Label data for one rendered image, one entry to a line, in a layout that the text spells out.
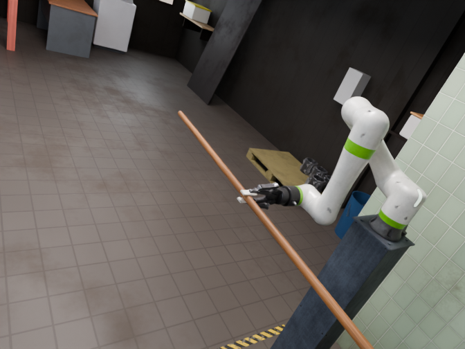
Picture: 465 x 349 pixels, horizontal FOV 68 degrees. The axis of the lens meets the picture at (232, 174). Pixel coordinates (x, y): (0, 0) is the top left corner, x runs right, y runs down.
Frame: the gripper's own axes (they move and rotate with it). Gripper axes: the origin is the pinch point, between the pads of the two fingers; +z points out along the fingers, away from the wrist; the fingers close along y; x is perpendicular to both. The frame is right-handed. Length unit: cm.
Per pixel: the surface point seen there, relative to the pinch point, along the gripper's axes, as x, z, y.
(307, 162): 194, -259, 91
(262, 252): 74, -115, 120
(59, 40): 560, 8, 98
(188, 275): 60, -34, 120
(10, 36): 516, 77, 96
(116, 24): 644, -97, 64
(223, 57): 455, -239, 37
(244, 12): 463, -254, -44
